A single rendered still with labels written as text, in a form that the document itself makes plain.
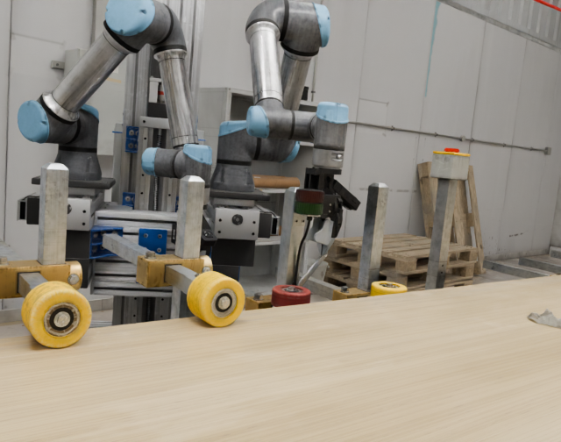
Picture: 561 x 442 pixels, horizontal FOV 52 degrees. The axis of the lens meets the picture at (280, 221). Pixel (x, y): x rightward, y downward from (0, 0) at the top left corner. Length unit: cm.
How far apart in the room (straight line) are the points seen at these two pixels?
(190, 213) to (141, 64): 105
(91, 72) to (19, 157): 208
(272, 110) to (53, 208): 64
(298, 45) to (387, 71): 402
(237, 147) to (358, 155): 363
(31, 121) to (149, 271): 82
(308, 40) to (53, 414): 130
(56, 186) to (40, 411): 43
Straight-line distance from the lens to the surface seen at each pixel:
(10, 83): 370
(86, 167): 187
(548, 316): 125
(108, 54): 166
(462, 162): 158
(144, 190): 196
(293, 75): 178
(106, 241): 135
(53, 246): 100
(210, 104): 398
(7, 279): 99
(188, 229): 108
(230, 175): 186
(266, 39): 160
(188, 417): 65
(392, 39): 578
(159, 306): 205
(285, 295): 115
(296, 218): 122
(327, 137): 135
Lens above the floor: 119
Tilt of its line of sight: 7 degrees down
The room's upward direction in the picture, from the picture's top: 5 degrees clockwise
